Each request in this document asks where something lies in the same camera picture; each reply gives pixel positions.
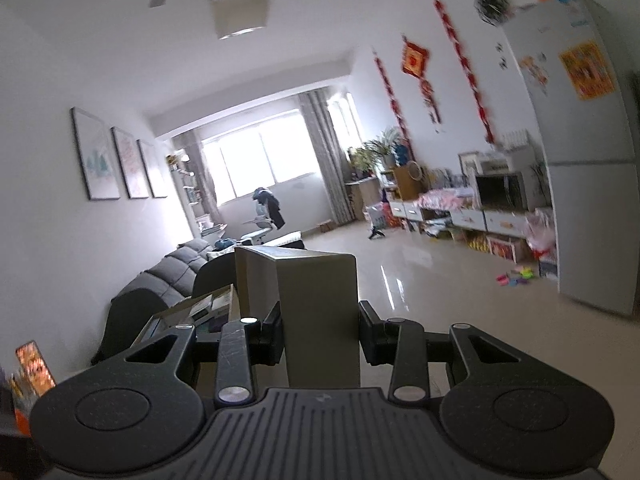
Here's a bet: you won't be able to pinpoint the dark jacket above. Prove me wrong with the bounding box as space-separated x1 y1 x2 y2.
252 187 286 231

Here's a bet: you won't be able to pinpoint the red knot ornament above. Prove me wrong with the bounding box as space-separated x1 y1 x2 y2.
400 34 443 123

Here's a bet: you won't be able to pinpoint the white office chair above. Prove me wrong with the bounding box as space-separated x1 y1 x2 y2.
241 187 281 241

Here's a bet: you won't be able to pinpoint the dark dining chair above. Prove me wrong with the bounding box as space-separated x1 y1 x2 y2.
192 252 236 298
91 290 166 366

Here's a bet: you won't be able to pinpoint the white printer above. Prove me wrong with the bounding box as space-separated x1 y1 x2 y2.
472 147 533 176

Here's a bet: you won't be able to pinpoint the leaning photo frame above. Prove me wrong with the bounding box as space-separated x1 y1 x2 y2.
457 151 483 176

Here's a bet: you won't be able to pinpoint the potted green plant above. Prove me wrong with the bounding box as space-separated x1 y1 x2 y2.
347 127 401 178

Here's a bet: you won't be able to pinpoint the light wooden computer desk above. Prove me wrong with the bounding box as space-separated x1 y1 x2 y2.
345 175 383 223

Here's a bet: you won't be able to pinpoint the beige cardboard box lid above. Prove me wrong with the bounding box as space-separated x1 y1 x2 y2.
234 245 362 392

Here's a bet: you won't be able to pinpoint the narrow framed picture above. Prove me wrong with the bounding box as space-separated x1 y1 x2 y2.
136 139 169 199

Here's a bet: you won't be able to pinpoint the framed pink tree picture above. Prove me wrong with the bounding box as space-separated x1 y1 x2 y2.
110 126 151 200

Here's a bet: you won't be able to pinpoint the beige cardboard box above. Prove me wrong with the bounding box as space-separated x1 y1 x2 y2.
131 283 241 356

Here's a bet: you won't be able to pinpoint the short red chili string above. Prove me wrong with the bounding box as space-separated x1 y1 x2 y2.
372 47 413 158

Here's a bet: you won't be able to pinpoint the wooden cube shelf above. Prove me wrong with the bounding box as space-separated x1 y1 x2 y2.
390 162 426 201

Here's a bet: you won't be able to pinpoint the pink floral cloth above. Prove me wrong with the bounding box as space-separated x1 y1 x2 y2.
417 187 476 211

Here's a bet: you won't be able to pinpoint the grey sofa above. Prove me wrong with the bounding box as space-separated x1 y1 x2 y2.
109 231 307 321

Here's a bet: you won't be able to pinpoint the white refrigerator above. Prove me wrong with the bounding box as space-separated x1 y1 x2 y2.
500 0 640 318

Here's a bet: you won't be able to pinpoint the colourful paper toys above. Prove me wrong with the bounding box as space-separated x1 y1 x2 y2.
495 269 536 288

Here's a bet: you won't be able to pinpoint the black smartphone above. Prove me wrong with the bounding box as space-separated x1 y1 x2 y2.
15 340 57 398

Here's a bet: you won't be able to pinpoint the square ceiling light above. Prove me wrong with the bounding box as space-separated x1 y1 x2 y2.
209 0 273 41

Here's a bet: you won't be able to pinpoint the clear plastic bag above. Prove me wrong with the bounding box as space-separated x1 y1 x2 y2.
520 207 558 261

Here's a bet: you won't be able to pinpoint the white drawer cabinet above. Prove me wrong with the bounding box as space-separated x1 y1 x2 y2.
387 197 531 261

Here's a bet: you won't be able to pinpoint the grey curtain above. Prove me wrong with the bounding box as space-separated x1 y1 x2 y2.
297 87 358 228
172 132 223 223

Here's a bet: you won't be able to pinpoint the framed blue mountain picture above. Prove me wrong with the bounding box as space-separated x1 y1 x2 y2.
70 106 122 202

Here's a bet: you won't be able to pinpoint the long red chili string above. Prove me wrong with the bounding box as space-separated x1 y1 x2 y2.
427 0 496 145

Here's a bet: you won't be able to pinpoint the white bookshelf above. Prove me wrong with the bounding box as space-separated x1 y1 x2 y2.
167 152 213 241

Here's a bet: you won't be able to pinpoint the red gift box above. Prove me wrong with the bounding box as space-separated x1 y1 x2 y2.
485 235 528 263

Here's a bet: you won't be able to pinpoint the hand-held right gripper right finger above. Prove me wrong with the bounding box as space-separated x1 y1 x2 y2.
358 300 531 407

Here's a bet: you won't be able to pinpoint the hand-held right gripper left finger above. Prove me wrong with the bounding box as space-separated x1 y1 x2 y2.
122 301 285 407

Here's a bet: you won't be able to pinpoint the black microwave oven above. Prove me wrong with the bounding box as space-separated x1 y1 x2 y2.
472 170 533 213

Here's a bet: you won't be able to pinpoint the yellow red fridge poster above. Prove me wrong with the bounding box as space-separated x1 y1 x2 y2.
558 41 617 102

